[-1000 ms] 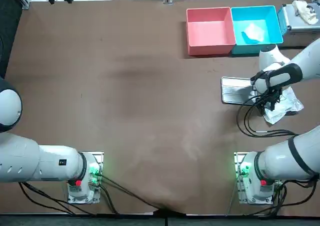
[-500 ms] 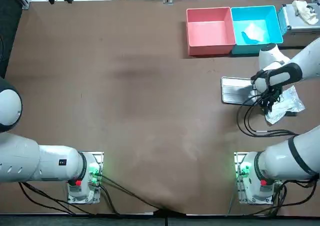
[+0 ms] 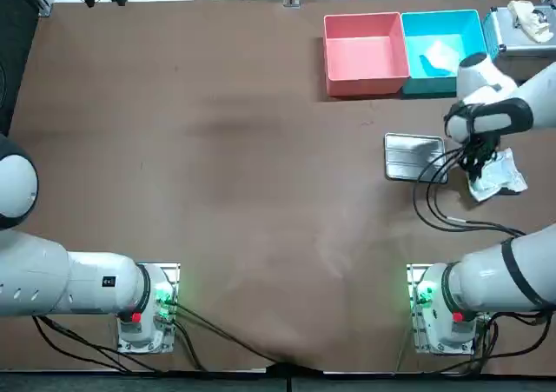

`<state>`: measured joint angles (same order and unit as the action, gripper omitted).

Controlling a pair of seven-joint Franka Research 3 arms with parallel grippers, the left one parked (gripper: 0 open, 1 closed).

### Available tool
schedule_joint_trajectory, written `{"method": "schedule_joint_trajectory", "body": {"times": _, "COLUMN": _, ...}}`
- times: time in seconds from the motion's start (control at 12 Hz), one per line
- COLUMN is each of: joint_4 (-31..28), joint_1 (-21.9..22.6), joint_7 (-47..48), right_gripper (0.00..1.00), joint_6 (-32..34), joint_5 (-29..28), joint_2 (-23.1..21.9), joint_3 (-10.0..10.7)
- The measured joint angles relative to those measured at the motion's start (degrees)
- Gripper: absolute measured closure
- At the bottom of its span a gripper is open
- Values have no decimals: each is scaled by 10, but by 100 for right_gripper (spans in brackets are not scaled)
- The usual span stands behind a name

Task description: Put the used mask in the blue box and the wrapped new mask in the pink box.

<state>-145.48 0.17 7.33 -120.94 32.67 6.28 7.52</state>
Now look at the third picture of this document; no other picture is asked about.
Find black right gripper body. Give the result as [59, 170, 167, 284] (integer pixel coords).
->
[460, 132, 501, 168]

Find new mask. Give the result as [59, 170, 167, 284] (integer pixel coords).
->
[467, 147, 529, 203]

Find blue plastic box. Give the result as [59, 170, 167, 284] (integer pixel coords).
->
[400, 9, 491, 97]

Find pink plastic box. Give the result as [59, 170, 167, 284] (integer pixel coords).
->
[322, 11, 412, 98]

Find grey ribbed metal tray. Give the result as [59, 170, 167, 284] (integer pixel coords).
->
[383, 132, 449, 183]

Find silver aluminium case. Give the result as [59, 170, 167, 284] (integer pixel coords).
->
[481, 3, 556, 59]

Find cream rubber gloves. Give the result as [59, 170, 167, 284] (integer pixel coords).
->
[506, 0, 556, 44]

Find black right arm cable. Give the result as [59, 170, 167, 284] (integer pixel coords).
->
[411, 146, 529, 238]

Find black base cable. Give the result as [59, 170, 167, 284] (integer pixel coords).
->
[171, 300, 292, 369]

